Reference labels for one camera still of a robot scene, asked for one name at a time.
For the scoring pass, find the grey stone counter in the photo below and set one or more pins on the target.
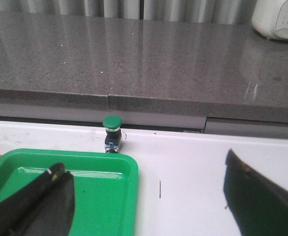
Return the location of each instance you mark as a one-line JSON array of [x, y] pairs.
[[217, 79]]

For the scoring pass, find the green plastic tray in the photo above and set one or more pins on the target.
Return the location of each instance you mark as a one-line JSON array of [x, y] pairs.
[[105, 186]]

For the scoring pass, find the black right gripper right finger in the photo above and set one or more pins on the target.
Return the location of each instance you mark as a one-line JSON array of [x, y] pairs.
[[258, 205]]

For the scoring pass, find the green mushroom push button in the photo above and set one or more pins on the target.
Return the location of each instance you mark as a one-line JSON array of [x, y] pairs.
[[113, 139]]

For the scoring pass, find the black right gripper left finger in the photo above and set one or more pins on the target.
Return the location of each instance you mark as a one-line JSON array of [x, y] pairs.
[[44, 207]]

